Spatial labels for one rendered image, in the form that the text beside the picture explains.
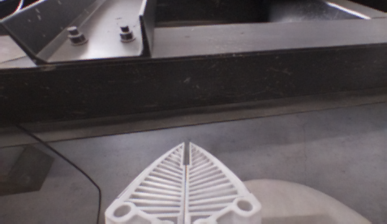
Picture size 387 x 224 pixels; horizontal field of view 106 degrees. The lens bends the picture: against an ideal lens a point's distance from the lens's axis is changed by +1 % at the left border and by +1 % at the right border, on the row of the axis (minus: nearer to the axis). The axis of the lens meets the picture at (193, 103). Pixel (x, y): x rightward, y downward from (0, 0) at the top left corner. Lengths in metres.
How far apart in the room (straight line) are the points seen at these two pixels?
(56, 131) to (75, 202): 0.46
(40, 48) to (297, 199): 0.66
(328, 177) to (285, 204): 0.60
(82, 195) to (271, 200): 0.81
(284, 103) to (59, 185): 1.08
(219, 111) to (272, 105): 0.19
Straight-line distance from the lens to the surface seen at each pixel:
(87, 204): 0.95
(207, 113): 0.50
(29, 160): 1.04
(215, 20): 1.21
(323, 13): 0.85
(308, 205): 0.54
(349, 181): 1.15
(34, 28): 0.39
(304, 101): 0.67
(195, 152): 0.16
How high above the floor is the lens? 0.81
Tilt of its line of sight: 48 degrees down
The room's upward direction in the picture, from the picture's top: 1 degrees clockwise
